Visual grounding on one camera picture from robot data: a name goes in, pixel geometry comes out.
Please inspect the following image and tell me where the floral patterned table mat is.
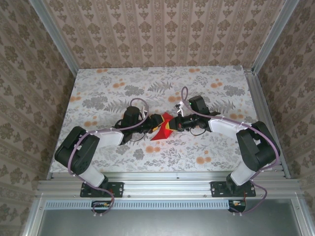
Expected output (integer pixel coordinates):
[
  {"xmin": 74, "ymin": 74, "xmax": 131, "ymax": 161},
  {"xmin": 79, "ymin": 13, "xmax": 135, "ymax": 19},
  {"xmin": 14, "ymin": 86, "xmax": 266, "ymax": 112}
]
[{"xmin": 50, "ymin": 65, "xmax": 274, "ymax": 173}]

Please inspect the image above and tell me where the aluminium frame post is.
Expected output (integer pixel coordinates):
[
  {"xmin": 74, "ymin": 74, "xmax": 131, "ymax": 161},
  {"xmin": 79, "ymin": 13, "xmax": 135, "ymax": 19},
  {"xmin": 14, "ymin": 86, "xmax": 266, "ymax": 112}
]
[
  {"xmin": 251, "ymin": 0, "xmax": 300, "ymax": 74},
  {"xmin": 29, "ymin": 0, "xmax": 81, "ymax": 77}
]

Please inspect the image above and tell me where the aluminium frame side bar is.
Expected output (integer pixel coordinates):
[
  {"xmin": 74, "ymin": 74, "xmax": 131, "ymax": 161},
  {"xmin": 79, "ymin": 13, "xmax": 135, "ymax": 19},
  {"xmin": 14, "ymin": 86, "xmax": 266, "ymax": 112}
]
[
  {"xmin": 291, "ymin": 198, "xmax": 311, "ymax": 236},
  {"xmin": 21, "ymin": 196, "xmax": 47, "ymax": 236}
]

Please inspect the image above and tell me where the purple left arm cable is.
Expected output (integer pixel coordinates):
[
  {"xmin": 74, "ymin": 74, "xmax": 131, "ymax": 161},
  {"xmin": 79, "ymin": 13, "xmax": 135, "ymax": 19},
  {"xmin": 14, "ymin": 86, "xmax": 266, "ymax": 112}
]
[{"xmin": 67, "ymin": 98, "xmax": 150, "ymax": 218}]

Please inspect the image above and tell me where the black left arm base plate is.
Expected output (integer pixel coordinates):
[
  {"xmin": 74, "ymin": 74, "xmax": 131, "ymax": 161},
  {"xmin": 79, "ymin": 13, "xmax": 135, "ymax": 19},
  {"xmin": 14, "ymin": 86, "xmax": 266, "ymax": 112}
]
[{"xmin": 80, "ymin": 181, "xmax": 124, "ymax": 198}]

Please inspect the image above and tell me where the aluminium side rail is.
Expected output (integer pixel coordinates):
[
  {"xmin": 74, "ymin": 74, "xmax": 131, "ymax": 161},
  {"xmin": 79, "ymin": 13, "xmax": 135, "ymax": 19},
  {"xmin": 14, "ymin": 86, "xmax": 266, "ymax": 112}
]
[{"xmin": 243, "ymin": 68, "xmax": 291, "ymax": 179}]

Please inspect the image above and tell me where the aluminium mounting rail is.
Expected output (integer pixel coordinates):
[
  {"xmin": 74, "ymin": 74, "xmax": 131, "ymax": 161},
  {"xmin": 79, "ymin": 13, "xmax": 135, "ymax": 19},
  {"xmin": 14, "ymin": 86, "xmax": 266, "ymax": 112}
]
[{"xmin": 34, "ymin": 172, "xmax": 302, "ymax": 199}]

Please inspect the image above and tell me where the black connector board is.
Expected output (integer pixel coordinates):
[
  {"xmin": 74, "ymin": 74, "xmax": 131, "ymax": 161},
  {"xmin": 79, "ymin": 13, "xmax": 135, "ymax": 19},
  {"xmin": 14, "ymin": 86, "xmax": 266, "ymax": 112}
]
[
  {"xmin": 91, "ymin": 200, "xmax": 112, "ymax": 214},
  {"xmin": 227, "ymin": 199, "xmax": 247, "ymax": 213}
]

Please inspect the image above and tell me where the grey metal sheet panel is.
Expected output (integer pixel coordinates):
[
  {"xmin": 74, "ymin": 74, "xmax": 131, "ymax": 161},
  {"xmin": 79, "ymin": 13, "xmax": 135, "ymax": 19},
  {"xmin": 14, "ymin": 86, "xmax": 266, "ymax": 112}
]
[{"xmin": 36, "ymin": 208, "xmax": 305, "ymax": 236}]

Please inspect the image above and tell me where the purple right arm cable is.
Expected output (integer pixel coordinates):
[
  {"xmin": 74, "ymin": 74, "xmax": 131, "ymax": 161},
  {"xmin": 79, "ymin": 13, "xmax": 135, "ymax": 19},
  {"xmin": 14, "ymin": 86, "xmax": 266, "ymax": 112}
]
[{"xmin": 181, "ymin": 86, "xmax": 281, "ymax": 217}]

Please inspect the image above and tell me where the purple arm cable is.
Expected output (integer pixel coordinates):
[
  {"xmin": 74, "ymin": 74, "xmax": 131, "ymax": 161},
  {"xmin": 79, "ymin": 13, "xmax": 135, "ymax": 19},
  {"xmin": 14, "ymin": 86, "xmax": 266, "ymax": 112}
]
[
  {"xmin": 181, "ymin": 86, "xmax": 281, "ymax": 217},
  {"xmin": 67, "ymin": 98, "xmax": 150, "ymax": 218}
]

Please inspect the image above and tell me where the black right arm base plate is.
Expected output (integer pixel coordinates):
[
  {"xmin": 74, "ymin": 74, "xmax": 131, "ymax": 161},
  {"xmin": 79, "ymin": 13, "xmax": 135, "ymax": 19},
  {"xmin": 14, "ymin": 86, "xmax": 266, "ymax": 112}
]
[{"xmin": 211, "ymin": 180, "xmax": 256, "ymax": 198}]

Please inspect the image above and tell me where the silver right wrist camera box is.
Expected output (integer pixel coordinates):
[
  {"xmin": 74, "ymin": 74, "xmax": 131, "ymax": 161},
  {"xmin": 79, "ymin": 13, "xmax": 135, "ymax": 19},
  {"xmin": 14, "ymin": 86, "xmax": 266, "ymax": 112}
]
[{"xmin": 175, "ymin": 101, "xmax": 186, "ymax": 116}]

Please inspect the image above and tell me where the grey slotted cable duct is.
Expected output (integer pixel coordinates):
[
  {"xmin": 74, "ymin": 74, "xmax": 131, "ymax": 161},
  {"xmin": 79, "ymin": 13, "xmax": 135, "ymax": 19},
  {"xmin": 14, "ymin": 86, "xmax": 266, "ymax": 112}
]
[{"xmin": 45, "ymin": 199, "xmax": 247, "ymax": 210}]

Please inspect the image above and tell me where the red square paper sheet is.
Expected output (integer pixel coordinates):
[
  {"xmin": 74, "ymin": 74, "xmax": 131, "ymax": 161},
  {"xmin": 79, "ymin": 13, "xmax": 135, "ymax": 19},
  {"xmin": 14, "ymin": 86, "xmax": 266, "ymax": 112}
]
[{"xmin": 150, "ymin": 112, "xmax": 175, "ymax": 142}]

